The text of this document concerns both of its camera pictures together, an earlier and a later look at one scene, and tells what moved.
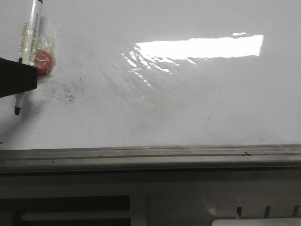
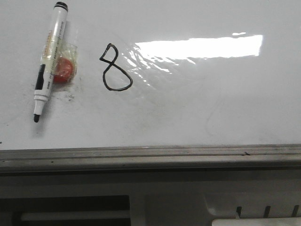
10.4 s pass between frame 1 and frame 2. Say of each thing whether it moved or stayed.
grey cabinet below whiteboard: stayed
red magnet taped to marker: moved
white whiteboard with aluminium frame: stayed
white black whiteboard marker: moved
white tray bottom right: stayed
